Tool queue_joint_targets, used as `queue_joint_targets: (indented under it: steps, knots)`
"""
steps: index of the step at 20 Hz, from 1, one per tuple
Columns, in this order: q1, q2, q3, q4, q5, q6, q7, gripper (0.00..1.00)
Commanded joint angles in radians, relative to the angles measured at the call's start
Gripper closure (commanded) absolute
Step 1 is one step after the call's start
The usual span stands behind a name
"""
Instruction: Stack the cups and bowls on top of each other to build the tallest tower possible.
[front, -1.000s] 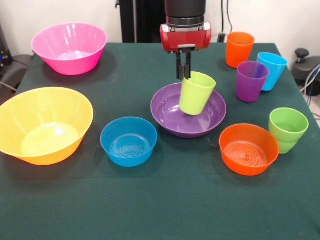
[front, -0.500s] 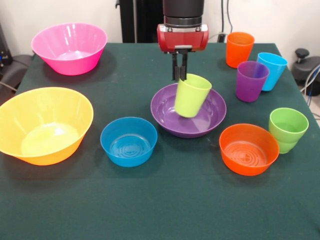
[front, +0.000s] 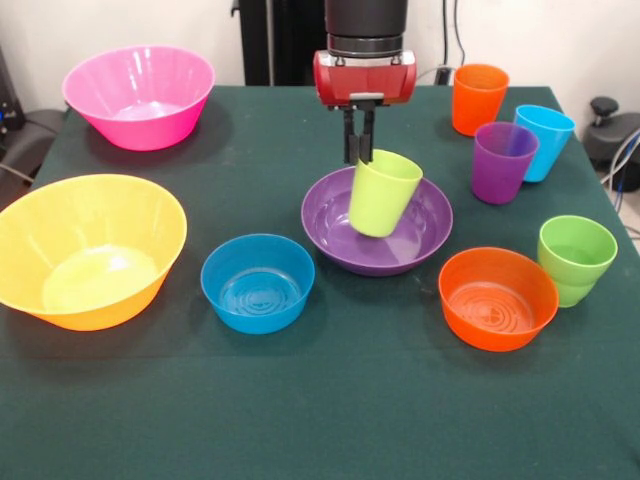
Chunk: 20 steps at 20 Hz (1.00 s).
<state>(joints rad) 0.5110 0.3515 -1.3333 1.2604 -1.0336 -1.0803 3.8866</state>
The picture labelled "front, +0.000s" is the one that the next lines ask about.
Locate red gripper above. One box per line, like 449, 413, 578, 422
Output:
312, 48, 418, 166

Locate lime yellow cup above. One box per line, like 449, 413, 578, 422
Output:
348, 148, 425, 238

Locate purple bowl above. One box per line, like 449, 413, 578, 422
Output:
300, 166, 455, 277

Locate black computer tower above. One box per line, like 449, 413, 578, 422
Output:
0, 44, 26, 146

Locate orange cup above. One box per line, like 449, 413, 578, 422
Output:
452, 63, 510, 137

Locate purple cup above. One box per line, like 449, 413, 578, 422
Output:
471, 121, 540, 206

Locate blue cup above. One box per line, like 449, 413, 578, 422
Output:
514, 104, 576, 184

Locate small blue bowl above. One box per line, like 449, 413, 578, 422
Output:
200, 233, 317, 335

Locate small orange bowl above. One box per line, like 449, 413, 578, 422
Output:
437, 246, 560, 353

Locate green cup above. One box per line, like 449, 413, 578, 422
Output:
549, 277, 600, 309
537, 215, 619, 289

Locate black equipment with knob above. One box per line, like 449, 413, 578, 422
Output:
583, 97, 640, 174

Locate dark green tablecloth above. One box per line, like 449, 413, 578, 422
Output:
0, 84, 640, 480

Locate large pink bowl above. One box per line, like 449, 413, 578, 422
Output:
61, 44, 217, 152

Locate large orange yellow bowl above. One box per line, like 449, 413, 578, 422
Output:
0, 173, 189, 332

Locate black cable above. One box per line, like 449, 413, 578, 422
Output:
453, 0, 470, 67
442, 0, 451, 69

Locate blue cable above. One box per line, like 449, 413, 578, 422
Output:
602, 127, 640, 211

